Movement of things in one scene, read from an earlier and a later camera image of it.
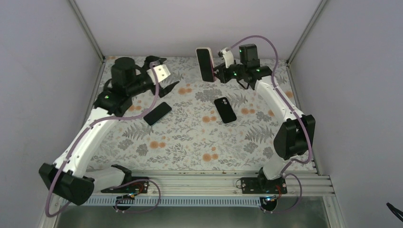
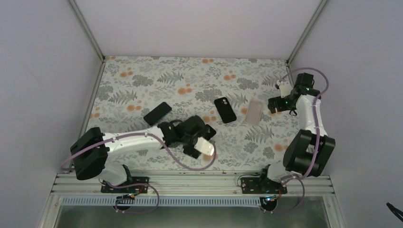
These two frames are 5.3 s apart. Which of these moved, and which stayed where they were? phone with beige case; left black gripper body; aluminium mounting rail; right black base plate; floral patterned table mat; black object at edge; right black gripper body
Moved: right black gripper body; phone with beige case; left black gripper body
Stayed: black object at edge; aluminium mounting rail; right black base plate; floral patterned table mat
